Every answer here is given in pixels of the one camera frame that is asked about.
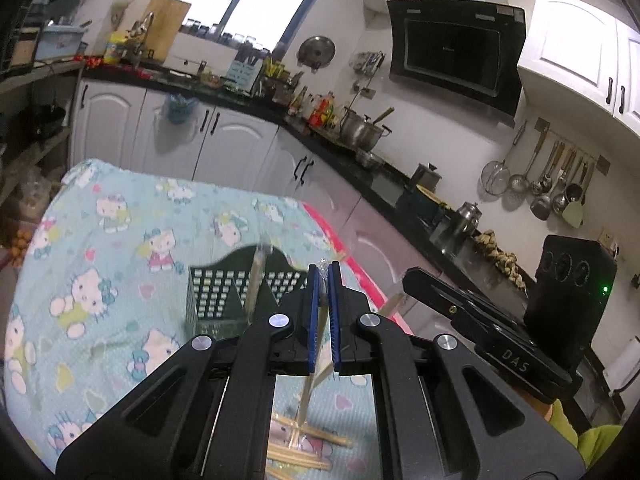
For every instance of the ginger roots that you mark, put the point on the ginger roots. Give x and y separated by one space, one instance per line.
502 257

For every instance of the steel kettle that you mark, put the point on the steel kettle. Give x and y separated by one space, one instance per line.
466 217

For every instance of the pile of oranges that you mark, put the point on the pile of oranges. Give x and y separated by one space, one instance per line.
22 247

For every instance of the small wall utensil rack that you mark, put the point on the small wall utensil rack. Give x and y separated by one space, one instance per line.
369 62

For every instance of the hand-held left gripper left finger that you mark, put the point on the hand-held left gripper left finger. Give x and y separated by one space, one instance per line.
313 320

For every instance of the row of hanging kitchen utensils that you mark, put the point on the row of hanging kitchen utensils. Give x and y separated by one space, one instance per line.
550 180

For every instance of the black range hood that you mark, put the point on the black range hood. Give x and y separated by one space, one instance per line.
450 55

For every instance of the white wall cabinet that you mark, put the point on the white wall cabinet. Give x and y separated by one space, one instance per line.
575 45

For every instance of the blue plastic basin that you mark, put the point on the blue plastic basin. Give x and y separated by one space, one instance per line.
62 42

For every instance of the wooden cutting board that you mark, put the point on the wooden cutting board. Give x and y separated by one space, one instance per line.
167 25

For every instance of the person's right forearm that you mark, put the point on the person's right forearm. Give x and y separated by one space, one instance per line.
595 442

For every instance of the yellow container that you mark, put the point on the yellow container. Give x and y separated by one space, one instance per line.
115 47

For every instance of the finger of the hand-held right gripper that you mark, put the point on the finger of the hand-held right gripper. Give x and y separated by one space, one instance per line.
490 317

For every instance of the steel cooking pot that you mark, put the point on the steel cooking pot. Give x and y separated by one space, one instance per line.
360 132

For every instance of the group of condiment bottles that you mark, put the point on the group of condiment bottles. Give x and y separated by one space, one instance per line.
320 107

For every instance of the blue knife block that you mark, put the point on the blue knife block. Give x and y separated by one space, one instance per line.
244 72

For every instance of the blue plastic bag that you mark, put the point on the blue plastic bag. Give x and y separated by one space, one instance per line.
181 109

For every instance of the bamboo chopstick pair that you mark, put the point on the bamboo chopstick pair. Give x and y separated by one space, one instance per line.
257 272
320 434
300 460
311 390
395 303

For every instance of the metal storage shelf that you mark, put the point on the metal storage shelf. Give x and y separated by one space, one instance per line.
30 85

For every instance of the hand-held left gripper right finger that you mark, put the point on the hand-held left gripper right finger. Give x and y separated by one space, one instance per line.
335 320

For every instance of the round steel pot lid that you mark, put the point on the round steel pot lid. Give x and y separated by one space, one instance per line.
317 51

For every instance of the green plastic utensil holder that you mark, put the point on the green plastic utensil holder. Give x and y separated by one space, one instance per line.
215 290

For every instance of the cartoon cat printed tablecloth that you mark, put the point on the cartoon cat printed tablecloth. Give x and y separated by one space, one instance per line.
125 260

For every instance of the steel faucet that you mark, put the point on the steel faucet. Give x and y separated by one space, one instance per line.
142 35

